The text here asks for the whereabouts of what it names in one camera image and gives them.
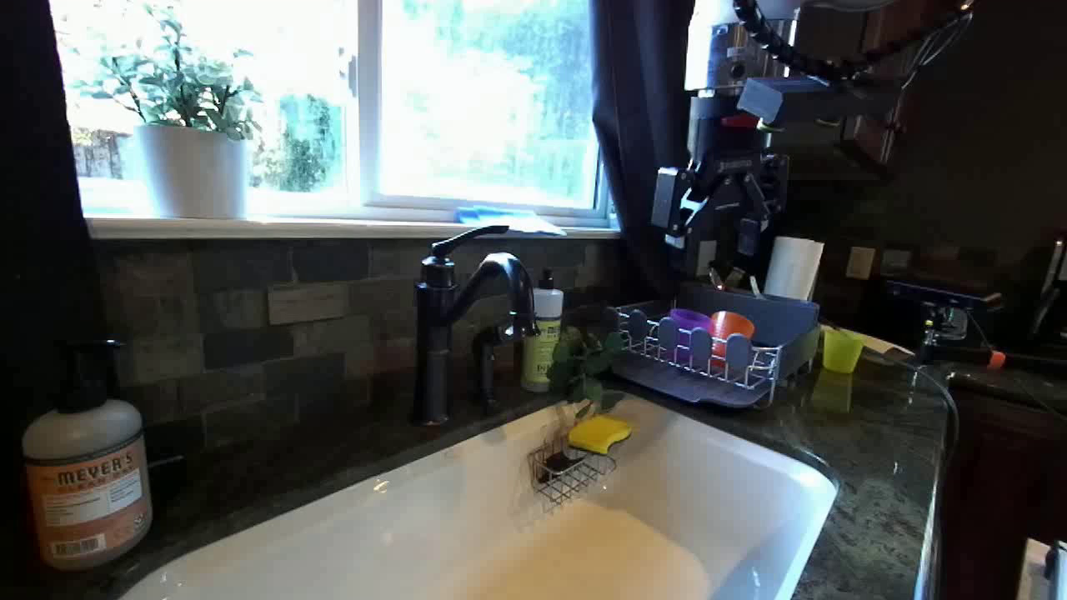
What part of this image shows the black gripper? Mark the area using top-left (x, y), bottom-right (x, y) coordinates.
top-left (677, 155), bottom-right (792, 295)

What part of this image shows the green pump bottle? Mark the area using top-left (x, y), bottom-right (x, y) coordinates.
top-left (520, 266), bottom-right (565, 398)

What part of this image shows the white windowsill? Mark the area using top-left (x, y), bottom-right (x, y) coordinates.
top-left (82, 209), bottom-right (624, 242)

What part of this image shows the orange label soap bottle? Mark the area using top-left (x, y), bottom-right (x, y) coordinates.
top-left (21, 337), bottom-right (158, 572)

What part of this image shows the white paper towel roll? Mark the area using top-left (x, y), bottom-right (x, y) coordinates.
top-left (762, 232), bottom-right (825, 304)

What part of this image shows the orange plastic cup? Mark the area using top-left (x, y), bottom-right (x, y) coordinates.
top-left (711, 307), bottom-right (761, 348)

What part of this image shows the purple plastic cup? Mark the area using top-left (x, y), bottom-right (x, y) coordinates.
top-left (664, 304), bottom-right (715, 340)

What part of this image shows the metal dish rack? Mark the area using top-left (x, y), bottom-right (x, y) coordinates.
top-left (607, 290), bottom-right (822, 412)

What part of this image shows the green plastic cup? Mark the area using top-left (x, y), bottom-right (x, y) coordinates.
top-left (819, 322), bottom-right (867, 378)

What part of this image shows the dark wooden upper cabinet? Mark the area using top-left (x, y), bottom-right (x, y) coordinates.
top-left (777, 0), bottom-right (930, 188)

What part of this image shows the dark wooden cabinet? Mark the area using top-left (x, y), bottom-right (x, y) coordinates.
top-left (939, 380), bottom-right (1067, 600)
top-left (777, 0), bottom-right (930, 188)

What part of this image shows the dark curtain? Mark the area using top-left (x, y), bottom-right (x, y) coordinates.
top-left (589, 0), bottom-right (700, 300)
top-left (0, 0), bottom-right (107, 378)

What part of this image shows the small leafy green plant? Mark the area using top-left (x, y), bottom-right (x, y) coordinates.
top-left (543, 322), bottom-right (632, 416)

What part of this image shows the black countertop appliance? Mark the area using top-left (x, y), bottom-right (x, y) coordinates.
top-left (880, 272), bottom-right (1011, 364)

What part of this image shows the yellow sponge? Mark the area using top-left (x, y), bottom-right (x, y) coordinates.
top-left (565, 412), bottom-right (638, 456)

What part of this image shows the dark side sprayer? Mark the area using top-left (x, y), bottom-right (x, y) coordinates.
top-left (474, 320), bottom-right (517, 411)

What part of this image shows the dark bronze faucet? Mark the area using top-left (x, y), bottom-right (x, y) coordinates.
top-left (411, 224), bottom-right (539, 429)

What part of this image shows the dark wooden lower cabinet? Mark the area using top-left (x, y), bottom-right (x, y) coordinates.
top-left (939, 380), bottom-right (1067, 600)

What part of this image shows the white sink basin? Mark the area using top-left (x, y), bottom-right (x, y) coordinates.
top-left (117, 395), bottom-right (839, 600)

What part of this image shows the green plant in white pot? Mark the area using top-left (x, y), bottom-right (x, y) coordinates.
top-left (76, 4), bottom-right (265, 224)

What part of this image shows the beige wall outlet plate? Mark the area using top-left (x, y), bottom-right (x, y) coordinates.
top-left (844, 242), bottom-right (880, 285)

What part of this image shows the wire sponge holder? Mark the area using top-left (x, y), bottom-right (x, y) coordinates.
top-left (528, 436), bottom-right (619, 502)

